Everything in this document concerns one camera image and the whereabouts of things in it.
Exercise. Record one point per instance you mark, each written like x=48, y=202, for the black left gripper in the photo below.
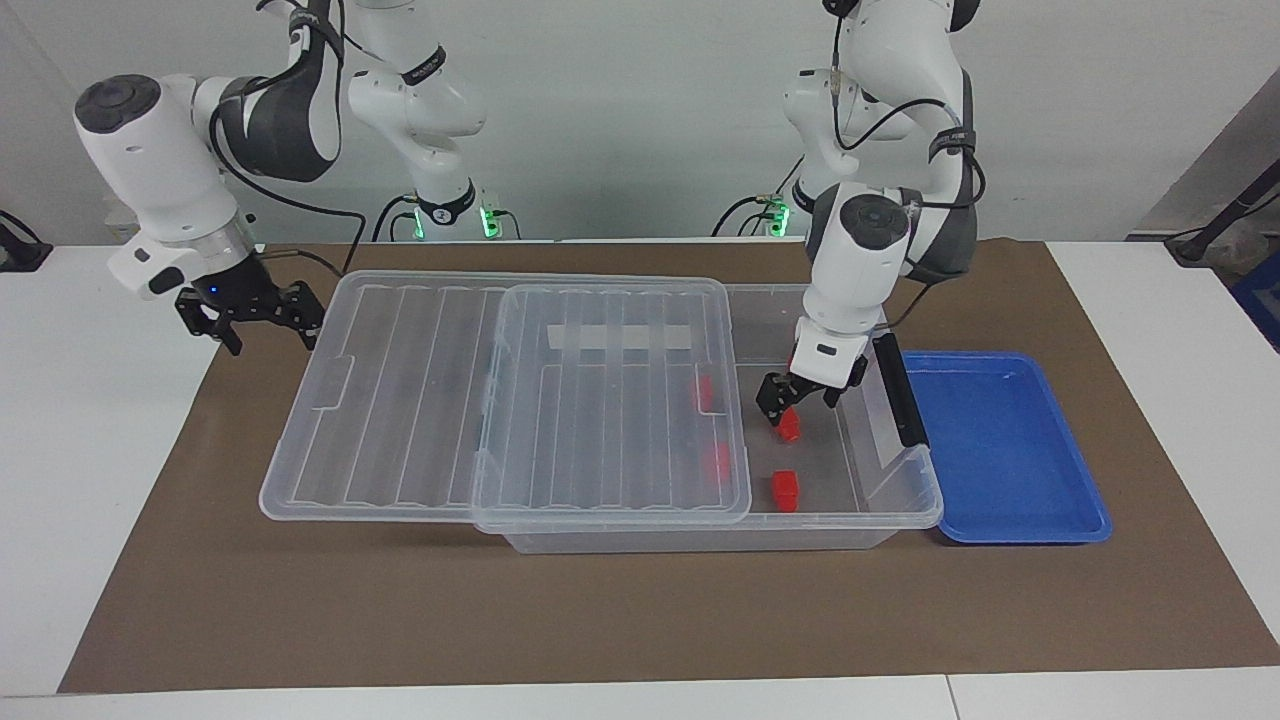
x=800, y=388

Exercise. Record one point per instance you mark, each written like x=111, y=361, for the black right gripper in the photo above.
x=245, y=300

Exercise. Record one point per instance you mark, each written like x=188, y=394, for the clear ribbed plastic lid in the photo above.
x=400, y=400

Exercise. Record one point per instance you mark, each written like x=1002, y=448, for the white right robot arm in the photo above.
x=150, y=170

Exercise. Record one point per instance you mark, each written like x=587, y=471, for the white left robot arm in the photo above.
x=860, y=270

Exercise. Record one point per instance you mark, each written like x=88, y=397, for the clear plastic storage box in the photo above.
x=700, y=541

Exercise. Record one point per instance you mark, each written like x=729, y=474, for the blue plastic tray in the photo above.
x=1010, y=470

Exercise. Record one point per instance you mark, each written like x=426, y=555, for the white tape strip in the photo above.
x=620, y=339

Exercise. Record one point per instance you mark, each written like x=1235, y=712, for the brown table mat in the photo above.
x=300, y=600

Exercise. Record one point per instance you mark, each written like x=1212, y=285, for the black stand pole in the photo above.
x=1205, y=238

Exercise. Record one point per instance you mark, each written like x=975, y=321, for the blue crate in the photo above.
x=1265, y=300

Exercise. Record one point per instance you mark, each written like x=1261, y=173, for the white wall socket strip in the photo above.
x=120, y=222

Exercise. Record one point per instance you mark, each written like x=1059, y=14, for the black clamp mount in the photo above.
x=20, y=255

